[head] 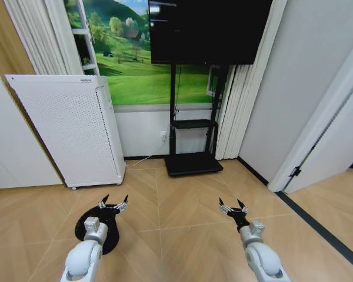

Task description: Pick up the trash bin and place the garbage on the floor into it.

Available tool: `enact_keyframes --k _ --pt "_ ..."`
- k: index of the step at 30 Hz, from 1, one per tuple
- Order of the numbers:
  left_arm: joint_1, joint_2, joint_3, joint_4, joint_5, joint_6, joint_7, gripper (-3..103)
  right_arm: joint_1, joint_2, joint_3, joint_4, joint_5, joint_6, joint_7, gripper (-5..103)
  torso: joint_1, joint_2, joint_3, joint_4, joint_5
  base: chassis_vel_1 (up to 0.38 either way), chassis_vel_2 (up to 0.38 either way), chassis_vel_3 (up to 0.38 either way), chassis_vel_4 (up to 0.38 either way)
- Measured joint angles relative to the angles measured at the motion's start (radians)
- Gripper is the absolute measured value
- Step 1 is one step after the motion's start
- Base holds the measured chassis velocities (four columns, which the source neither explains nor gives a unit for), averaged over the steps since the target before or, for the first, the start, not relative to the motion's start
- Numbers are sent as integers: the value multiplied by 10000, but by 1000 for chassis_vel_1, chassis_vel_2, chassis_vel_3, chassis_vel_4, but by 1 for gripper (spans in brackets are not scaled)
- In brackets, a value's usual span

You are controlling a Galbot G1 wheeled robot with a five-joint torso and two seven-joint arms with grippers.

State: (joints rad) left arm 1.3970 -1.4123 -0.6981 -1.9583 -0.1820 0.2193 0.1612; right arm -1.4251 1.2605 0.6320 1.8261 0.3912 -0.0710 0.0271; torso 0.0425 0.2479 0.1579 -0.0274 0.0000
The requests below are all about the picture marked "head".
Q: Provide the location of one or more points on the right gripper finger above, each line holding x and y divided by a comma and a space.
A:
225, 209
243, 207

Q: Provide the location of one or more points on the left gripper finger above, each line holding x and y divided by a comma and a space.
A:
122, 207
102, 204

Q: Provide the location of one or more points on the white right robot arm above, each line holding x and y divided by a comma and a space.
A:
260, 255

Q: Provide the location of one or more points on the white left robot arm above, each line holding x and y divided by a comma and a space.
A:
83, 255

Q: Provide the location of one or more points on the black trash bin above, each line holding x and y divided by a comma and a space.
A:
81, 223

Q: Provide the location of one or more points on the black television floor stand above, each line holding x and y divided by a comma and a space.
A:
194, 166

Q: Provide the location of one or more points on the black floor threshold strip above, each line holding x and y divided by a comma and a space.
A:
320, 227

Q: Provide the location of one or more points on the black door hinge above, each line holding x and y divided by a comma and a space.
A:
295, 171

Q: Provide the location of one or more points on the white perforated air purifier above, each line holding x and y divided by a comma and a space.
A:
73, 129

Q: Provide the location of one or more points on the white pleated curtain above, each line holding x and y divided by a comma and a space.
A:
44, 35
238, 111

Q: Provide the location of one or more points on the white door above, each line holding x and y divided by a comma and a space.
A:
329, 138

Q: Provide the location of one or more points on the black television screen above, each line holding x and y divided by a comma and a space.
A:
206, 29

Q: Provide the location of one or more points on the white wall socket with plug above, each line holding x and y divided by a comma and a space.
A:
163, 135

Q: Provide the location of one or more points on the green landscape wall poster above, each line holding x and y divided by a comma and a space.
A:
135, 79

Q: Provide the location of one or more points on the white window frame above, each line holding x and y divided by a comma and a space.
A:
86, 44

